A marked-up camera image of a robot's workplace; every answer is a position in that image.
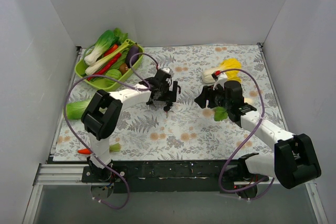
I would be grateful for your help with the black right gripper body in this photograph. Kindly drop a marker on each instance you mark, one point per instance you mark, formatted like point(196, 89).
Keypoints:
point(205, 98)

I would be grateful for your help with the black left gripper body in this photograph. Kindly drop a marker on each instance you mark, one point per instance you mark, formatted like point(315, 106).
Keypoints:
point(163, 97)

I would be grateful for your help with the black padlock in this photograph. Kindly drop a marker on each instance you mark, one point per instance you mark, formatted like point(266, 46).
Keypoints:
point(178, 89)

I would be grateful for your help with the black headed key bunch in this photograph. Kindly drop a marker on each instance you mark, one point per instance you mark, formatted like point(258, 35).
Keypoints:
point(150, 104)

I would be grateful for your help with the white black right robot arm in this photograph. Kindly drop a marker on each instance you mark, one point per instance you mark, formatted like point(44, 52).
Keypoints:
point(293, 161)

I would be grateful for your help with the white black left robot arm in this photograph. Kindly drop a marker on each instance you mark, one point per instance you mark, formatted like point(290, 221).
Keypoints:
point(101, 115)

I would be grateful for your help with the white radish toy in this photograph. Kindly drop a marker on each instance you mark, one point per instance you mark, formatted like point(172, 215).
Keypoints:
point(220, 113)

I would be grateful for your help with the yellow napa cabbage toy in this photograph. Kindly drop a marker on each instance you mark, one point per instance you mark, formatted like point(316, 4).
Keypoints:
point(231, 63)

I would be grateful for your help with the brown kiwi toy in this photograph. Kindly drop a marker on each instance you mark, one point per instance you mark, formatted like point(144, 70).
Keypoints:
point(123, 68)

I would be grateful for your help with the purple eggplant toy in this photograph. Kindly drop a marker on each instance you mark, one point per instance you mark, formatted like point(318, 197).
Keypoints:
point(132, 55)

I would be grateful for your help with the green round cabbage toy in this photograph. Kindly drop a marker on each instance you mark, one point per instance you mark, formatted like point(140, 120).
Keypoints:
point(113, 74)

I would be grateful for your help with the green plastic tray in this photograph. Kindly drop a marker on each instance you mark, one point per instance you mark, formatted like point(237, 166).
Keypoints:
point(102, 83)

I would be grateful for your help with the red chili pepper toy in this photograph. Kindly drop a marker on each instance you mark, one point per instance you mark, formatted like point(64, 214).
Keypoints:
point(106, 67)

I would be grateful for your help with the green bok choy toy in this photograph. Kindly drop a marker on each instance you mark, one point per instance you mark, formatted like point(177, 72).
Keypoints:
point(104, 42)

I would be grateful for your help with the green napa cabbage toy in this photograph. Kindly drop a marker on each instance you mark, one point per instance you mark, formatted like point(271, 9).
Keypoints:
point(75, 110)

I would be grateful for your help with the orange carrot toy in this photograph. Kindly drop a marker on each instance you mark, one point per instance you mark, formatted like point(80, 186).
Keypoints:
point(112, 148)

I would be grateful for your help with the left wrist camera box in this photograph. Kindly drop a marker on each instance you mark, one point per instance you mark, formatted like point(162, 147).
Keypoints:
point(167, 71)

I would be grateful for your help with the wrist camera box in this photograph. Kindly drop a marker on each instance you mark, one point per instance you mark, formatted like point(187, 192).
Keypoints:
point(220, 78)
point(167, 71)

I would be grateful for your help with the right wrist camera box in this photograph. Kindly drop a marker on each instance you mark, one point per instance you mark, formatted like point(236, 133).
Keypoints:
point(220, 78)

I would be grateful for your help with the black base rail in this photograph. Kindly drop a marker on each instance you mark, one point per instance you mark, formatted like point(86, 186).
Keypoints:
point(161, 176)

